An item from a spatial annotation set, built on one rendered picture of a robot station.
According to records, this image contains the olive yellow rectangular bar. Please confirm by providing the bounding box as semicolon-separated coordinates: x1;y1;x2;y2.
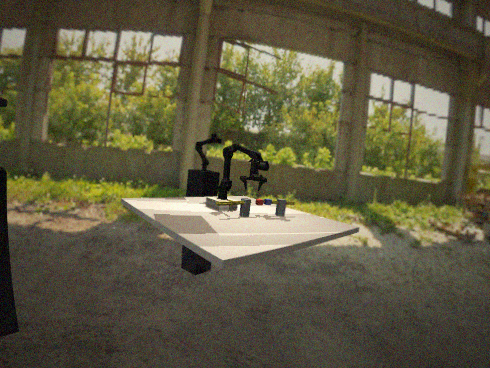
216;198;252;217

